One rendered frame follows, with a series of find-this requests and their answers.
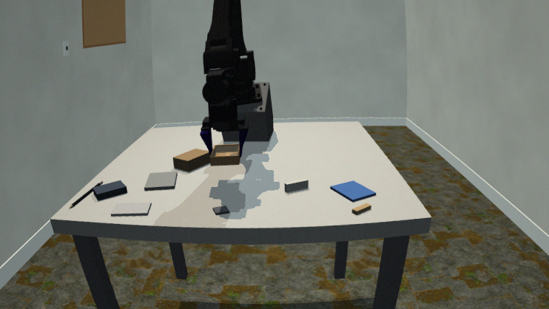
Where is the blue flat rectangular pad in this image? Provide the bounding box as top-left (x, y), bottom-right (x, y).
top-left (330, 181), bottom-right (376, 202)

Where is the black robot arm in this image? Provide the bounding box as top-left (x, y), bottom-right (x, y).
top-left (202, 0), bottom-right (263, 131)

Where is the small tan wooden block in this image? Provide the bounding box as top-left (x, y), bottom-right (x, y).
top-left (352, 203), bottom-right (371, 215)

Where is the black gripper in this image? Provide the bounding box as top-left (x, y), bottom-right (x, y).
top-left (200, 96), bottom-right (249, 157)

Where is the wooden ball-in-hole puzzle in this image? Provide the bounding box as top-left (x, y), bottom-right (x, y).
top-left (210, 144), bottom-right (240, 166)

